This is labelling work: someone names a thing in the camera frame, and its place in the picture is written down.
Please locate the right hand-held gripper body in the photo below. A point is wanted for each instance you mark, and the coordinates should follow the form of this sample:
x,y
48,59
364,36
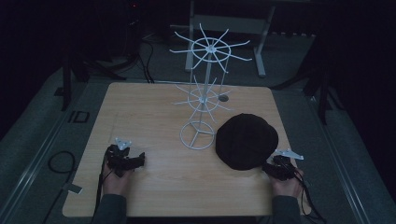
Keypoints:
x,y
285,166

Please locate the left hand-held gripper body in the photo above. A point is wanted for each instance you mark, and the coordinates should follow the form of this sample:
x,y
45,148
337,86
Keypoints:
x,y
120,157

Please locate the black hat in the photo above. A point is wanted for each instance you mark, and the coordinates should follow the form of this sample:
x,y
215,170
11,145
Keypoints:
x,y
246,141

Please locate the person's right hand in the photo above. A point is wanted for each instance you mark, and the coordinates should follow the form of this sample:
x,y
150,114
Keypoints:
x,y
288,186

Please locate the person's left hand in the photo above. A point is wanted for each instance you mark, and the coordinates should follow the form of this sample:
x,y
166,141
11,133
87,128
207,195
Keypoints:
x,y
115,183

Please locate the grey tape piece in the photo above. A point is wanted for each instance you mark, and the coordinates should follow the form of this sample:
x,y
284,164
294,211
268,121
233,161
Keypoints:
x,y
72,188

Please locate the grey table grommet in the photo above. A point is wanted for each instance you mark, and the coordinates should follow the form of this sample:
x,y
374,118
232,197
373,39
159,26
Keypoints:
x,y
223,98

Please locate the black tripod stand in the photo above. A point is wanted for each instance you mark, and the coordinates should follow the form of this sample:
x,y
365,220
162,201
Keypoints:
x,y
322,90
74,70

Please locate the grey metal table frame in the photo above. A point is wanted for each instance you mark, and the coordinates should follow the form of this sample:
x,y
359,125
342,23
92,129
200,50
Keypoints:
x,y
230,24

